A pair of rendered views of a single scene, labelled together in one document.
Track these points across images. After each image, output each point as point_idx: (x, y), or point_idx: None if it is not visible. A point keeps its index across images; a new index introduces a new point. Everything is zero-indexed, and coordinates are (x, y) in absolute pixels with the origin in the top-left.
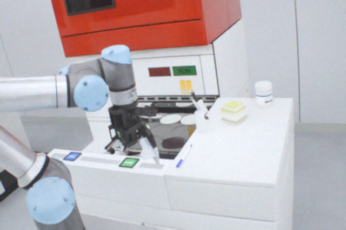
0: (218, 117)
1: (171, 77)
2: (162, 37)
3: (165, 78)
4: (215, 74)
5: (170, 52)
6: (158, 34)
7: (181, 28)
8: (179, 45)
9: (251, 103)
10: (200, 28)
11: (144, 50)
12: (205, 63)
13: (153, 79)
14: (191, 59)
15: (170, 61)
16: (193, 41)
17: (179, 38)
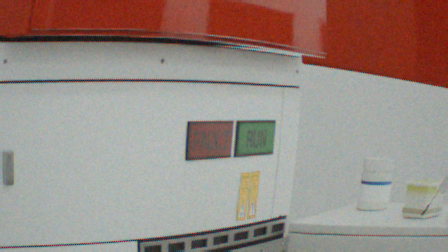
0: (404, 221)
1: (227, 163)
2: (277, 14)
3: (215, 167)
4: (295, 150)
5: (240, 68)
6: (271, 3)
7: (304, 1)
8: (297, 46)
9: (357, 212)
10: (324, 11)
11: (193, 50)
12: (288, 114)
13: (191, 172)
14: (271, 97)
15: (236, 102)
16: (315, 42)
17: (299, 26)
